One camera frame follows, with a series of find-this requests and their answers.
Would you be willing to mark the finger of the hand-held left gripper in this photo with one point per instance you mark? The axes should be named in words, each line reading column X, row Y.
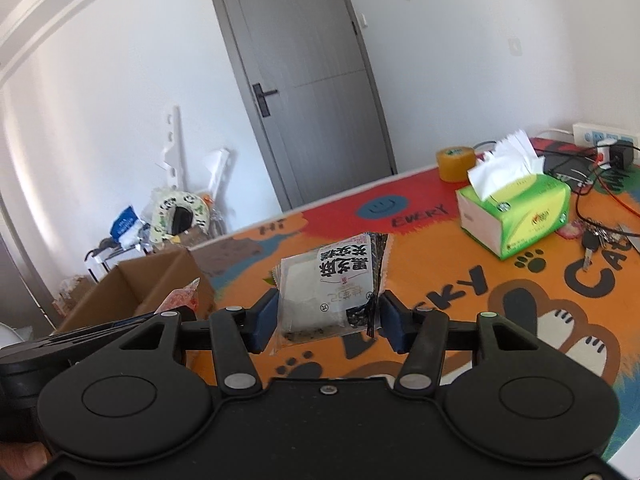
column 85, row 340

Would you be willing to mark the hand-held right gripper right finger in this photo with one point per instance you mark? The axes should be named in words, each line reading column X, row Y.
column 394, row 322

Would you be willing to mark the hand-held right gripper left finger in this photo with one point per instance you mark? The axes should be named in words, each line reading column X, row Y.
column 265, row 320

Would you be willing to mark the white black snack packet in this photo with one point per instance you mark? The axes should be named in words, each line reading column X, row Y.
column 320, row 300

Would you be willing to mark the red snack packet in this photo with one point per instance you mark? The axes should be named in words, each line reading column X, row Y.
column 180, row 297

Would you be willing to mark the person's left hand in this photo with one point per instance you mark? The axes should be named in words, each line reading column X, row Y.
column 22, row 462

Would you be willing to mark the colourful printed table mat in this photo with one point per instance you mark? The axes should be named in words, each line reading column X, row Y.
column 450, row 270

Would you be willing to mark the black shelf rack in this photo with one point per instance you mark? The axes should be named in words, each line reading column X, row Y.
column 100, row 257

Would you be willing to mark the blue white bag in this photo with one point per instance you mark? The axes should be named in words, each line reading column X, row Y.
column 125, row 222

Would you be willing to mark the panda print toilet seat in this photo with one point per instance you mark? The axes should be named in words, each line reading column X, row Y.
column 162, row 215

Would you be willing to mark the short white plastic board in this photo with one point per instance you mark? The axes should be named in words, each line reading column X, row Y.
column 218, row 170

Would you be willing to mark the green tissue box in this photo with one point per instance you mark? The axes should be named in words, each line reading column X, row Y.
column 520, row 215

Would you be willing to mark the yellow tape roll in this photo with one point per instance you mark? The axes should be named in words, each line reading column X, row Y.
column 455, row 165

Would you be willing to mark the pink key fob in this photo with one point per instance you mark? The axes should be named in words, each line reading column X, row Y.
column 571, row 230

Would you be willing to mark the bunch of keys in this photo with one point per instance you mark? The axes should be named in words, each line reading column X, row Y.
column 592, row 245

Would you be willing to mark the grey door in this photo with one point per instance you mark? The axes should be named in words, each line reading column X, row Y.
column 310, row 85

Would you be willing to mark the white power strip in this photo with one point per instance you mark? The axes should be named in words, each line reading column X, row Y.
column 600, row 135

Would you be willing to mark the black power adapter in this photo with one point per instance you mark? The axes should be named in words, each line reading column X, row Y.
column 621, row 155

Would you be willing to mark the white wall outlet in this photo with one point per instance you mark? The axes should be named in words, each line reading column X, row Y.
column 515, row 46

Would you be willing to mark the small white wall switch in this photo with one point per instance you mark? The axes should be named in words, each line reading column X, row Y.
column 362, row 21

